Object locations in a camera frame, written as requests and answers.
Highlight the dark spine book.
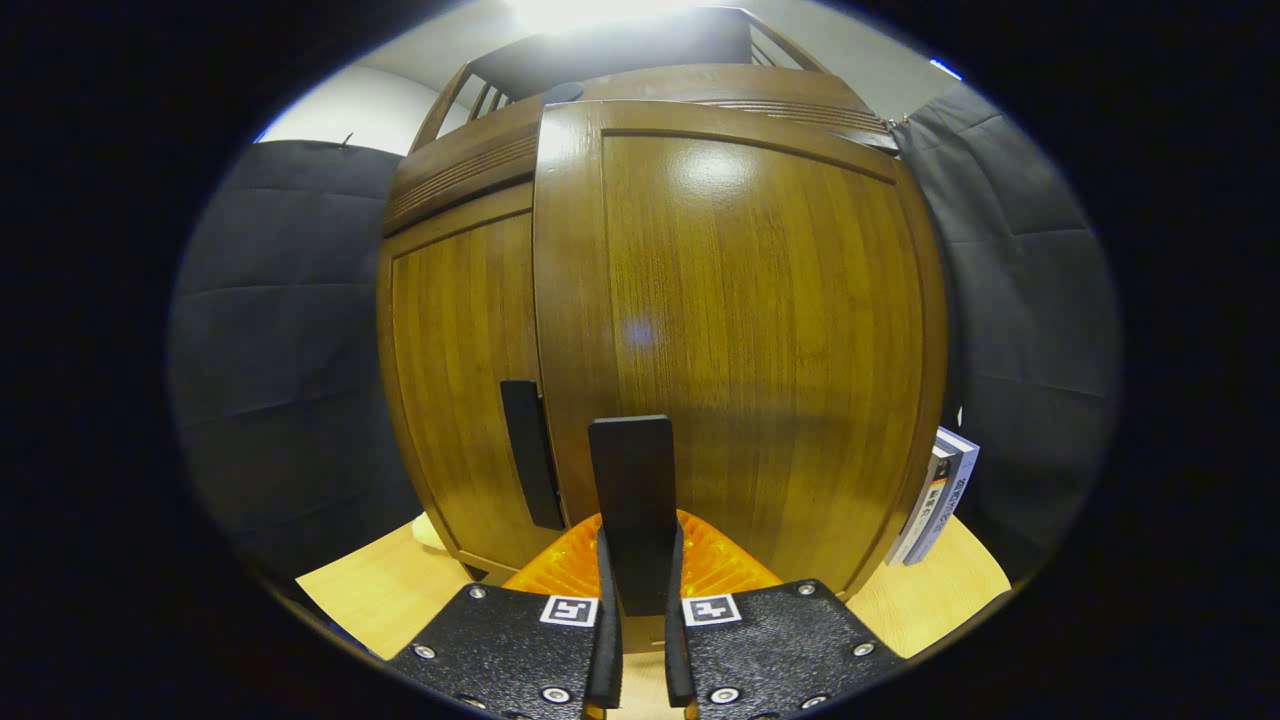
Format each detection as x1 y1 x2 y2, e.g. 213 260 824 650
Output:
888 445 951 563

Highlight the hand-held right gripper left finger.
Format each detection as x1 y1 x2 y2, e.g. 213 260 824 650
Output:
385 510 623 720

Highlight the white and blue book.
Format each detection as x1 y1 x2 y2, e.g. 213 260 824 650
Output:
915 428 981 568

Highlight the black backdrop cloth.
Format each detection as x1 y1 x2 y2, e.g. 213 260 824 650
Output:
165 80 1121 586

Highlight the wooden double-door shoe cabinet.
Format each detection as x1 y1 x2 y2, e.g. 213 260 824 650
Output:
375 8 951 601

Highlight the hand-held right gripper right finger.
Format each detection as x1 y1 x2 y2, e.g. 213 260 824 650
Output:
665 510 909 720

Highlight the large ceiling light panel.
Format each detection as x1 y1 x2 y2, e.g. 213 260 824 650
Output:
505 0 701 33

